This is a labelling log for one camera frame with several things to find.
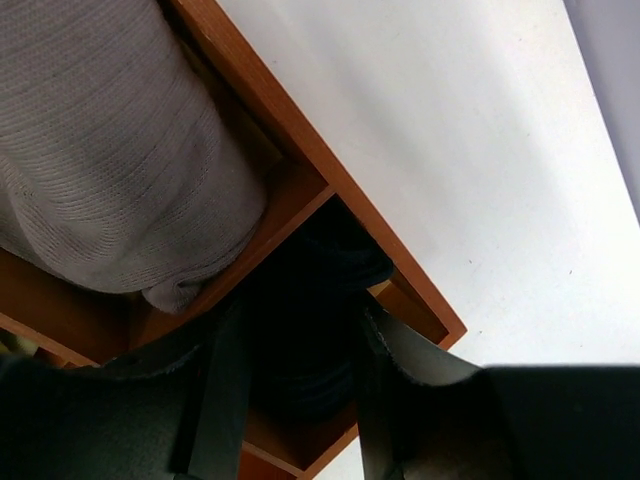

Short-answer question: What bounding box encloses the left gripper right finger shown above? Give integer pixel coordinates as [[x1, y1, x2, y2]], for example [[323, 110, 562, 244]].
[[355, 293, 639, 479]]

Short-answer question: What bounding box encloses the orange compartment tray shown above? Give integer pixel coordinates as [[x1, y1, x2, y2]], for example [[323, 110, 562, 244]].
[[1, 1, 464, 479]]

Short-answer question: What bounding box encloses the grey rolled sock top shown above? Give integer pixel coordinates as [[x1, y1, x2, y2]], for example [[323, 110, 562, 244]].
[[1, 1, 266, 314]]

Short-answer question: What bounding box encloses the cream rolled sock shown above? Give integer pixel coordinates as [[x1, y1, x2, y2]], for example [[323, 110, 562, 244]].
[[0, 330, 38, 357]]

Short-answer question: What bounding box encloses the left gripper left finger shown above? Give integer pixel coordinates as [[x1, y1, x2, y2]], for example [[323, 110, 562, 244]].
[[1, 302, 251, 479]]

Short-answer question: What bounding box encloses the black sock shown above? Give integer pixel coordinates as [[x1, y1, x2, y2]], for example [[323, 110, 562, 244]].
[[247, 197, 394, 421]]

